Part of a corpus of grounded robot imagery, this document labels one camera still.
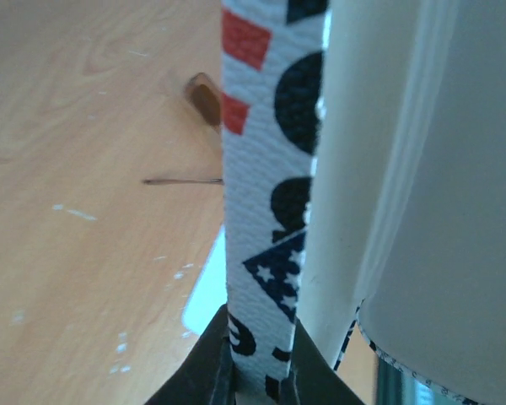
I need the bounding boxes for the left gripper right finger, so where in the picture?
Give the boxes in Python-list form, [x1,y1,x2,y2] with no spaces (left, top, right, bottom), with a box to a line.
[280,320,363,405]

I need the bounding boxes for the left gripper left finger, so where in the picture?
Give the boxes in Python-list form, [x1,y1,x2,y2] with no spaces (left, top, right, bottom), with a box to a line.
[145,305,235,405]

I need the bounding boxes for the american flag glasses case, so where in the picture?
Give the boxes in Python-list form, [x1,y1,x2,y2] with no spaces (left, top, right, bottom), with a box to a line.
[222,1,506,404]

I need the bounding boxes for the brown sunglasses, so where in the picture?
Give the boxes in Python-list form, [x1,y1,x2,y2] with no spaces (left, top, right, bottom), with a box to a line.
[142,73,224,186]

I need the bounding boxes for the light blue square mat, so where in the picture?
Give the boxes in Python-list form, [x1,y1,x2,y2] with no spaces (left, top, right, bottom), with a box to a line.
[181,231,227,336]

